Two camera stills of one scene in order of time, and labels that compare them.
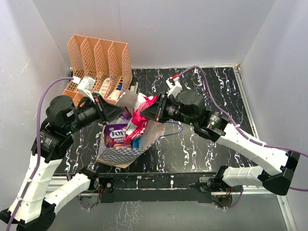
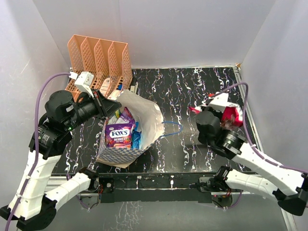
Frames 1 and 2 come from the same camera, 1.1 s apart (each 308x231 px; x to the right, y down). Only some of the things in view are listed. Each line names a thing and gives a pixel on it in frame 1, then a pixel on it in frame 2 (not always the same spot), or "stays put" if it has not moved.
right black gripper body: (173, 110) to (214, 112)
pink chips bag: (137, 127) to (232, 115)
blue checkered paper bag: (151, 134) stays put
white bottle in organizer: (105, 83) stays put
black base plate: (154, 187) stays put
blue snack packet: (134, 143) stays put
